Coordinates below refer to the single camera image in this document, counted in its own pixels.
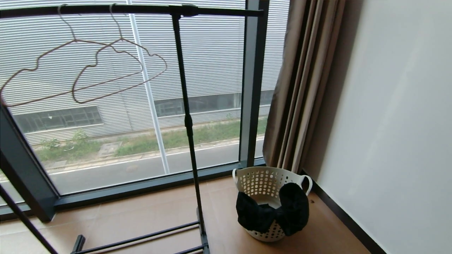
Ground window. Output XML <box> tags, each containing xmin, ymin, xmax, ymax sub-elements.
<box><xmin>0</xmin><ymin>0</ymin><xmax>290</xmax><ymax>223</ymax></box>

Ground black clothes rack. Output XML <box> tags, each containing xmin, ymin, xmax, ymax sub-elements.
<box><xmin>0</xmin><ymin>4</ymin><xmax>264</xmax><ymax>254</ymax></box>

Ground brown curtain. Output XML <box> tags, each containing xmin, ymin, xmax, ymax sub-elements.
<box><xmin>262</xmin><ymin>0</ymin><xmax>348</xmax><ymax>173</ymax></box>

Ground white laundry basket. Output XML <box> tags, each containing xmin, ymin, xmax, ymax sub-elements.
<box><xmin>232</xmin><ymin>167</ymin><xmax>313</xmax><ymax>242</ymax></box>

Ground pink clothes hanger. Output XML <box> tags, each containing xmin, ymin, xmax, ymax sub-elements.
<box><xmin>72</xmin><ymin>4</ymin><xmax>167</xmax><ymax>104</ymax></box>
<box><xmin>0</xmin><ymin>4</ymin><xmax>143</xmax><ymax>107</ymax></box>

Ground heap of clothes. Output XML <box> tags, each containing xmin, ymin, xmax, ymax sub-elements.
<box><xmin>236</xmin><ymin>182</ymin><xmax>310</xmax><ymax>237</ymax></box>

